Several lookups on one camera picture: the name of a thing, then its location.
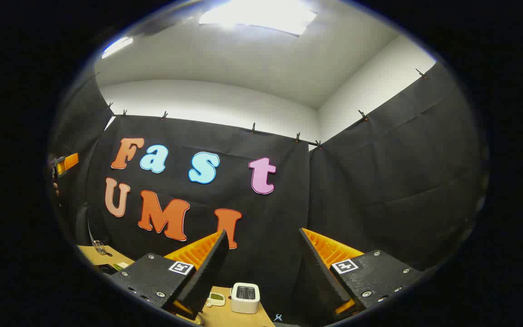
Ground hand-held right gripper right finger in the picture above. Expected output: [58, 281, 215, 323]
[298, 227, 424, 322]

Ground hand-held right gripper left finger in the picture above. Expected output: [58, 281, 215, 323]
[111, 229, 230, 321]

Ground white toaster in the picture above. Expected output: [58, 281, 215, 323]
[230, 282, 261, 315]

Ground black backdrop cloth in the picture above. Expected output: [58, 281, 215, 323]
[47, 61, 490, 325]

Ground small ceiling light panel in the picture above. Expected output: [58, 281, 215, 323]
[102, 36, 133, 59]

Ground row of black cloth clips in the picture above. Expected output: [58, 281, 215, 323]
[93, 68, 428, 149]

